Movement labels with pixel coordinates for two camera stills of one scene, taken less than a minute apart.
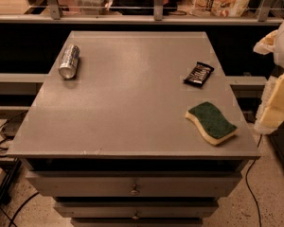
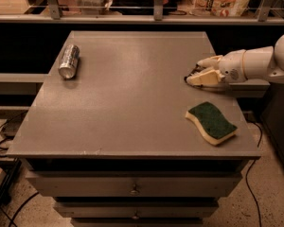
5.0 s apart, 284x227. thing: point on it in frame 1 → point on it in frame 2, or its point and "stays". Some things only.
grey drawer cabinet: [135, 129] stays
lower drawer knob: [135, 217] stays
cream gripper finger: [276, 102] → [207, 78]
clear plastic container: [94, 0] stays
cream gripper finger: [266, 44] → [211, 62]
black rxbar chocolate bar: [199, 75] stays
